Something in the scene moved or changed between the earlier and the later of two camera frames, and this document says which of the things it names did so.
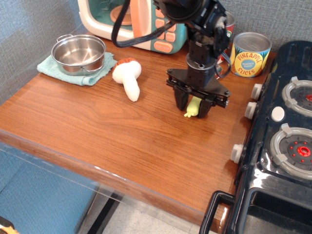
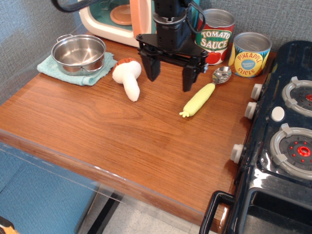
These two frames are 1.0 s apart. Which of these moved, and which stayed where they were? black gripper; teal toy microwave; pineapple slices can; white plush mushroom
Moved: black gripper
Stayed: teal toy microwave; white plush mushroom; pineapple slices can
